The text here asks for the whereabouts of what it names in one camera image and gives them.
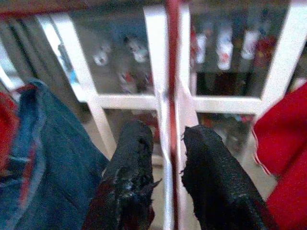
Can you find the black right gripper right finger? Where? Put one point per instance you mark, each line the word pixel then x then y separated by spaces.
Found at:
pixel 211 172

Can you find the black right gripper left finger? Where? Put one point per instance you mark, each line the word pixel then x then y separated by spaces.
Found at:
pixel 129 167

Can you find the white framed glass cabinet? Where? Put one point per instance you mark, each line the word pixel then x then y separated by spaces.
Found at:
pixel 124 101

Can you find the blue denim garment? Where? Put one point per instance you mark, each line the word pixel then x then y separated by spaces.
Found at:
pixel 60 167

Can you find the red garment with white stripes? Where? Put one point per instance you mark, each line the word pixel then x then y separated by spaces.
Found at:
pixel 283 143

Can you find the metal clothes rack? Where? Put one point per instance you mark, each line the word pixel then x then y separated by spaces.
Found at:
pixel 173 72

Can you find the small white container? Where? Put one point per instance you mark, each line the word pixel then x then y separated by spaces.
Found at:
pixel 138 50
pixel 100 56

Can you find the white bottle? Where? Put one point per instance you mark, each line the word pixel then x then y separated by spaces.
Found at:
pixel 249 45
pixel 224 51
pixel 201 48

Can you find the red shirt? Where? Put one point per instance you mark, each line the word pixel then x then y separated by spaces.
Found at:
pixel 7 124

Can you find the grey hanging cloth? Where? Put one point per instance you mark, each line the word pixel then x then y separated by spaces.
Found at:
pixel 31 60

